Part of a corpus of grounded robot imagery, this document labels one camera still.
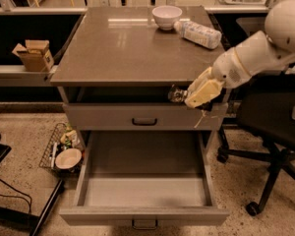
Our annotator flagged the closed grey upper drawer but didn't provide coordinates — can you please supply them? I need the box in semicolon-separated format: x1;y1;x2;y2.
63;103;228;131

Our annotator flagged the black wire basket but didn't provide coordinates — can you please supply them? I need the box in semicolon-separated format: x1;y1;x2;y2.
39;123;82;178

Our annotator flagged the black cable on floor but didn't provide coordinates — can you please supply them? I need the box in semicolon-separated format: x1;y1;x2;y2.
0;172;34;214

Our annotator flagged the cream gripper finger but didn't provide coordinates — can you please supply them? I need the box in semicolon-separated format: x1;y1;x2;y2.
184;79;224;108
188;67;211;92

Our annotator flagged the open cardboard box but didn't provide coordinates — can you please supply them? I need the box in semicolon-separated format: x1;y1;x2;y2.
12;39;54;72

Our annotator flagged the white ceramic bowl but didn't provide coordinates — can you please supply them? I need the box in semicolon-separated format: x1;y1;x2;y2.
152;5;182;30

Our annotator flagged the black stand base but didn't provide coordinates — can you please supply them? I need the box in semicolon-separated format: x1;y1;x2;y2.
0;134;64;236

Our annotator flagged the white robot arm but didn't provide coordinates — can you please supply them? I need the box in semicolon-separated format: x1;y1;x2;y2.
184;0;295;108

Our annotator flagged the black office chair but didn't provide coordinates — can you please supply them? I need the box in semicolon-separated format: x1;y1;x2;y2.
217;75;295;216

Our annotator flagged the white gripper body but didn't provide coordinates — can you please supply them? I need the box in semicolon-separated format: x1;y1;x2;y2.
211;47;252;89

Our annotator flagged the black rxbar chocolate bar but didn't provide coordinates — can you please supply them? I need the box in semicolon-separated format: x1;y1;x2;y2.
168;86;188;103

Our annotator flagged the clear plastic water bottle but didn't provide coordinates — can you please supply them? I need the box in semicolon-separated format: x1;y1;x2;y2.
174;21;222;49

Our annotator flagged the beige bowl in basket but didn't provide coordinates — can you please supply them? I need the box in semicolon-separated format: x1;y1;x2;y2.
55;148;82;170

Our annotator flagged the grey drawer cabinet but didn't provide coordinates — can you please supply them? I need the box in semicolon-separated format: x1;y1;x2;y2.
49;5;240;135

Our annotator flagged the open grey lower drawer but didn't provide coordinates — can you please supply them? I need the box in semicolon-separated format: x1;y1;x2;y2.
60;131;229;230

